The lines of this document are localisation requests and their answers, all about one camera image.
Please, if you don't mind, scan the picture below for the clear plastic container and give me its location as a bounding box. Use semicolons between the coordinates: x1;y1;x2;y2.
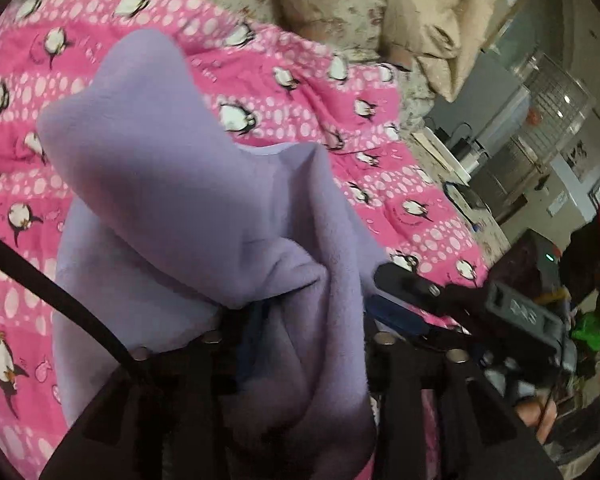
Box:
522;52;597;133

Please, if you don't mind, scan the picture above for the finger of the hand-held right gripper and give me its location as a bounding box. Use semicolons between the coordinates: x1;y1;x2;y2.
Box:
373;262;487;313
366;294;473;337

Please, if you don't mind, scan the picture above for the beige plush blanket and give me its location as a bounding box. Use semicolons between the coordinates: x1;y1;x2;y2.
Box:
275;0;567;104

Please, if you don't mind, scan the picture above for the silver cup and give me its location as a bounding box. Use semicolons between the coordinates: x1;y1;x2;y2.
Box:
454;139;488;173

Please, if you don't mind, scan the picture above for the pink penguin print blanket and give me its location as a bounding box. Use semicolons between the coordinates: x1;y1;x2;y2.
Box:
0;0;492;480

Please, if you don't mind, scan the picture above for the person's right hand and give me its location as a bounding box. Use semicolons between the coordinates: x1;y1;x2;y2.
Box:
516;394;558;443

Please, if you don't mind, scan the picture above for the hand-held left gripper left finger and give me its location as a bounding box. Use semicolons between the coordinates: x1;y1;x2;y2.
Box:
39;305;262;480

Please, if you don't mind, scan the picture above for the purple fleece jacket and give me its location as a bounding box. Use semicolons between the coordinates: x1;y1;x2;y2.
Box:
36;29;397;467

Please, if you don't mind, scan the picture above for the black cable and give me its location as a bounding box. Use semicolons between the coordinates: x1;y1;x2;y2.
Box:
0;225;147;387

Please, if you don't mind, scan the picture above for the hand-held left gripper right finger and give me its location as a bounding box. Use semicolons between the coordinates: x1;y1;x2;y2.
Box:
365;331;564;480

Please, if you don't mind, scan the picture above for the green cloth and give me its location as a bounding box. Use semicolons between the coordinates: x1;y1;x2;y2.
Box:
571;299;600;353

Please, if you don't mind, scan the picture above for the grey cabinet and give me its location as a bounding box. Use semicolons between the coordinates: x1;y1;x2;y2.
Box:
430;49;528;153

